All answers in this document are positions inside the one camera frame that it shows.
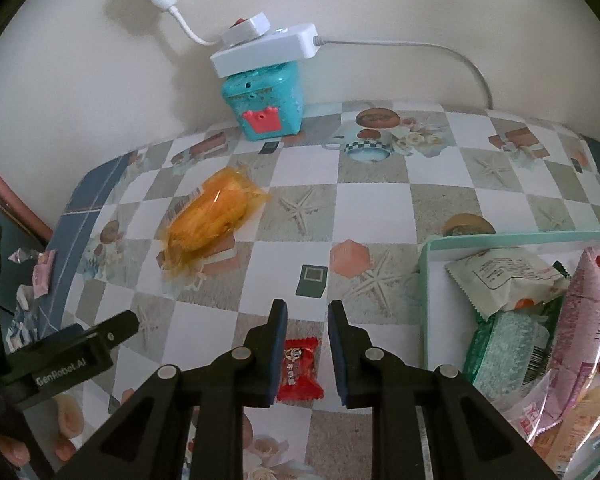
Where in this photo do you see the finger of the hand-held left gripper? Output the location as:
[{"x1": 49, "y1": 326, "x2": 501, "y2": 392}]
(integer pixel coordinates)
[{"x1": 82, "y1": 310, "x2": 140, "y2": 357}]

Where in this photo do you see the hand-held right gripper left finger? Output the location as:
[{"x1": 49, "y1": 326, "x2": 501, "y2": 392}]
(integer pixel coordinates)
[{"x1": 54, "y1": 299, "x2": 288, "y2": 480}]

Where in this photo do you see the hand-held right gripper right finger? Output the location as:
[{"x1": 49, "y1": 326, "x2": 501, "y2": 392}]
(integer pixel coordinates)
[{"x1": 327, "y1": 300, "x2": 563, "y2": 480}]

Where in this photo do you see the teal shallow cardboard tray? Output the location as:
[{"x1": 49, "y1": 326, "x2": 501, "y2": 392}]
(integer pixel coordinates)
[{"x1": 417, "y1": 230, "x2": 600, "y2": 480}]

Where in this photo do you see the mint green barcode packet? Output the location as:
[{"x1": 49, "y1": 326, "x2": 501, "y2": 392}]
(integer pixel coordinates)
[{"x1": 462, "y1": 310, "x2": 556, "y2": 386}]

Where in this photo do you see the beige snack packet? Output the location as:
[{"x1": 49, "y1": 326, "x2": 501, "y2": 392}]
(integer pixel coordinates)
[{"x1": 444, "y1": 249, "x2": 572, "y2": 320}]

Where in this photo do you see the green snack packet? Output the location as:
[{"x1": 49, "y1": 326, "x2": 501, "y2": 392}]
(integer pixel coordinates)
[{"x1": 472, "y1": 260, "x2": 572, "y2": 346}]

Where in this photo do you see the orange bread packet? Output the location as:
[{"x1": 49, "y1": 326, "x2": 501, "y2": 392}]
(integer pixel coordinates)
[{"x1": 530, "y1": 382, "x2": 600, "y2": 476}]

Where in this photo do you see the pink snack packet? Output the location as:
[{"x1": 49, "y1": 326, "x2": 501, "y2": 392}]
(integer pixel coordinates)
[{"x1": 545, "y1": 247, "x2": 600, "y2": 411}]

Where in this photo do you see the person's left hand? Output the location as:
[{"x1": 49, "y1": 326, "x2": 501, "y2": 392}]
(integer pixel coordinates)
[{"x1": 0, "y1": 432, "x2": 31, "y2": 467}]

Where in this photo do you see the blue white crumpled packet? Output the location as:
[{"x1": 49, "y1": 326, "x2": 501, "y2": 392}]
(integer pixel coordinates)
[{"x1": 2, "y1": 285, "x2": 51, "y2": 353}]

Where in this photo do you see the pink candy wrapper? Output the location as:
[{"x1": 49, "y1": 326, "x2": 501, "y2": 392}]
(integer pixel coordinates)
[{"x1": 32, "y1": 250, "x2": 57, "y2": 301}]

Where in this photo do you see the orange snack packet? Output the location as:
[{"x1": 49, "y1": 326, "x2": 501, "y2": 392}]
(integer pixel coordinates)
[{"x1": 157, "y1": 167, "x2": 273, "y2": 281}]

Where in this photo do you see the pink board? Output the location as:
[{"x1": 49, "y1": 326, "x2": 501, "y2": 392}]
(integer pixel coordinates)
[{"x1": 0, "y1": 172, "x2": 53, "y2": 243}]

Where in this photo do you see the teal toy box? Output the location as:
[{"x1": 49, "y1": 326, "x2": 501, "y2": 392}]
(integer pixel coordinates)
[{"x1": 221, "y1": 62, "x2": 305, "y2": 142}]

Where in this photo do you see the white power strip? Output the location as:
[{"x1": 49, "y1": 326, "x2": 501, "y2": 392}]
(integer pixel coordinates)
[{"x1": 210, "y1": 22, "x2": 321, "y2": 78}]

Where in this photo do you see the white power cable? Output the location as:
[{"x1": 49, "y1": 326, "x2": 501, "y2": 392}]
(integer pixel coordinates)
[{"x1": 315, "y1": 37, "x2": 495, "y2": 110}]

